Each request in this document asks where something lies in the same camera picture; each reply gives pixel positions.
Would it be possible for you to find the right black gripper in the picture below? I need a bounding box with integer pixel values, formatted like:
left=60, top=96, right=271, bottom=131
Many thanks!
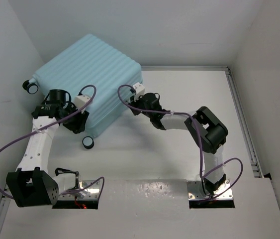
left=130, top=92, right=154, bottom=118

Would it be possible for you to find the light blue suitcase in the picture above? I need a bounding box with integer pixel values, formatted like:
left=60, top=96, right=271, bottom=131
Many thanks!
left=29, top=34, right=143, bottom=138

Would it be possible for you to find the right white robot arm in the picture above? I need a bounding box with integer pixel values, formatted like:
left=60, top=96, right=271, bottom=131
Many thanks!
left=128, top=93, right=228, bottom=195

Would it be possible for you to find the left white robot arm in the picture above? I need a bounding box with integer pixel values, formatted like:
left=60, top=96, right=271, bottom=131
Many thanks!
left=6, top=89, right=93, bottom=207

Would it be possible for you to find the suitcase wheel far left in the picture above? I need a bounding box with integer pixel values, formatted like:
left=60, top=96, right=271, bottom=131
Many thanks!
left=22, top=80, right=39, bottom=95

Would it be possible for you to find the suitcase wheel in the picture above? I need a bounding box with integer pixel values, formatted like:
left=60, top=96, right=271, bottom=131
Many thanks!
left=82, top=136, right=94, bottom=149
left=22, top=80, right=39, bottom=95

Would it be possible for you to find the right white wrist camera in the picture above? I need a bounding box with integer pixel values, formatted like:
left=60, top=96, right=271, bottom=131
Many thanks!
left=131, top=82, right=145, bottom=101

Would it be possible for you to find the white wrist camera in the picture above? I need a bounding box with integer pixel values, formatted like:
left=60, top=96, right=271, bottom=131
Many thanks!
left=73, top=95, right=92, bottom=109
left=131, top=82, right=145, bottom=101

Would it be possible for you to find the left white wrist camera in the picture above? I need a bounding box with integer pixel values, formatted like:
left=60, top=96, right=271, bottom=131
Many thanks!
left=73, top=95, right=92, bottom=109

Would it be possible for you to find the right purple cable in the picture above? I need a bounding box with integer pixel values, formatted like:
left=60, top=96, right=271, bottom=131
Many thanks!
left=117, top=84, right=244, bottom=200

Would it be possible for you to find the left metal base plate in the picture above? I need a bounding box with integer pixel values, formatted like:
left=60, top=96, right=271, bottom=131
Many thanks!
left=59, top=179, right=103, bottom=201

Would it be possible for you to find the metal base plate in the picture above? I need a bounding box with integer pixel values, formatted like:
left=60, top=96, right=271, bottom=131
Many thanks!
left=59, top=179, right=103, bottom=201
left=187, top=180, right=233, bottom=202

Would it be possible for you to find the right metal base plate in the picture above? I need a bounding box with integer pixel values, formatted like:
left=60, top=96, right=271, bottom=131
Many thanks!
left=187, top=180, right=233, bottom=202

